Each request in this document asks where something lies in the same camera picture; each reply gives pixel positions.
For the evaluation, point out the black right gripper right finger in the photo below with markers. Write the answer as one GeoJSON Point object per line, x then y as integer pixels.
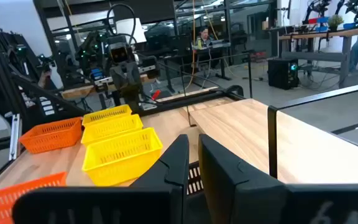
{"type": "Point", "coordinates": [244, 202]}

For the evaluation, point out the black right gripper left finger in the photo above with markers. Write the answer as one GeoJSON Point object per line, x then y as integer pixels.
{"type": "Point", "coordinates": [154, 202]}

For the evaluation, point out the yellow slotted plastic basket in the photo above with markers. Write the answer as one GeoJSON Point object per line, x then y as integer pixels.
{"type": "Point", "coordinates": [104, 113]}
{"type": "Point", "coordinates": [120, 168]}
{"type": "Point", "coordinates": [104, 133]}

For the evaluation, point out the black slotted plastic basket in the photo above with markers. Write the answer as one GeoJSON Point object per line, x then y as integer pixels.
{"type": "Point", "coordinates": [194, 164]}

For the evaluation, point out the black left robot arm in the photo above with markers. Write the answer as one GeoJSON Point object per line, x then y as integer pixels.
{"type": "Point", "coordinates": [89, 56]}

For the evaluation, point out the small red object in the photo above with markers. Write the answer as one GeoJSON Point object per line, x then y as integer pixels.
{"type": "Point", "coordinates": [156, 95]}

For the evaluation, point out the white board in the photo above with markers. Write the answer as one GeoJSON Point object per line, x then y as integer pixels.
{"type": "Point", "coordinates": [138, 31]}

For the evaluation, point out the background desk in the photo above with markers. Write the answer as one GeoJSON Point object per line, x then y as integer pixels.
{"type": "Point", "coordinates": [211, 46]}

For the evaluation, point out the black computer tower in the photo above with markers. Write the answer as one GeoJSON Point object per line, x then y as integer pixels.
{"type": "Point", "coordinates": [281, 74]}

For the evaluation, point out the wooden top workbench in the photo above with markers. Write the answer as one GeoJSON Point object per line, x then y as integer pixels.
{"type": "Point", "coordinates": [315, 35]}

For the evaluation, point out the small green potted plant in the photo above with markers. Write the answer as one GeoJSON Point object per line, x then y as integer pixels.
{"type": "Point", "coordinates": [335, 21]}

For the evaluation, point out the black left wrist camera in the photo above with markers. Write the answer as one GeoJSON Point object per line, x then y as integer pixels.
{"type": "Point", "coordinates": [119, 51]}

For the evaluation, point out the black metal rig frame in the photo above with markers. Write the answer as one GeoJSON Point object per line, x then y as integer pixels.
{"type": "Point", "coordinates": [182, 104]}

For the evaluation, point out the black frame wooden shelf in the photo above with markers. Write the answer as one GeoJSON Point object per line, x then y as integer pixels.
{"type": "Point", "coordinates": [306, 149]}

